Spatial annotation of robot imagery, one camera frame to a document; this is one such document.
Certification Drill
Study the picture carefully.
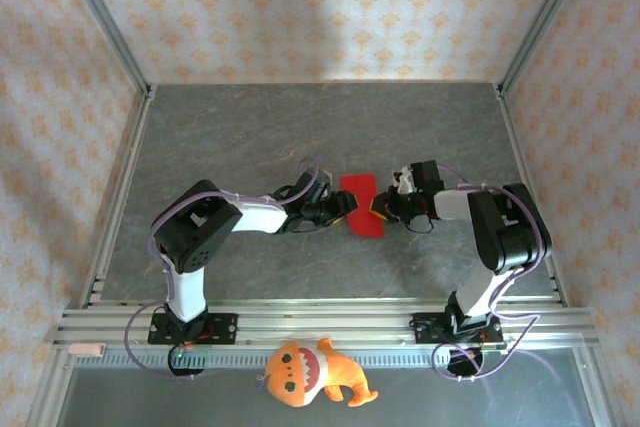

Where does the red cloth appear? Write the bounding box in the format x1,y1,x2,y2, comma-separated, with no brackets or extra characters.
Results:
339,173,386,239

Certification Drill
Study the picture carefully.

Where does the orange shark plush toy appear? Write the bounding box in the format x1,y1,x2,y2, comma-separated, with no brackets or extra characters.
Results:
255,336,380,409

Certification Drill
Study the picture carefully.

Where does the pink tag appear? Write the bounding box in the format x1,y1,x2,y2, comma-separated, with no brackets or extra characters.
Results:
68,342,106,357

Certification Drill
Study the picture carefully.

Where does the aluminium mounting rail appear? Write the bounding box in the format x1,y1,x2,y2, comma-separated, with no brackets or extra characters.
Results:
49,299,599,351

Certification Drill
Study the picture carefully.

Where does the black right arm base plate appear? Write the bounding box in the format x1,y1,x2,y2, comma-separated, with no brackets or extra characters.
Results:
410,311,504,347

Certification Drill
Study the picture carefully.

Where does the aluminium side rail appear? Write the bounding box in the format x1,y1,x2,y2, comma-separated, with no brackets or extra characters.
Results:
79,85,157,309
493,82,572,309

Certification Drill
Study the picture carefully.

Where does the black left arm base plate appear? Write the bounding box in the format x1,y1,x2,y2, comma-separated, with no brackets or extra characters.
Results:
148,313,239,347

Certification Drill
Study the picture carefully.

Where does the grey slotted cable duct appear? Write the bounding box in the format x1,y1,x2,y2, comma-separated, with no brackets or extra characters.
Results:
74,347,576,369

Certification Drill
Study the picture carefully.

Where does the aluminium frame post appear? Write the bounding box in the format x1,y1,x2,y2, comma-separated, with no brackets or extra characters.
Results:
497,0,596,96
52,0,154,98

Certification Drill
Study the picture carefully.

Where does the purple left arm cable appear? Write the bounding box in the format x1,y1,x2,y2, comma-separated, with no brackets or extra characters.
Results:
123,155,334,383

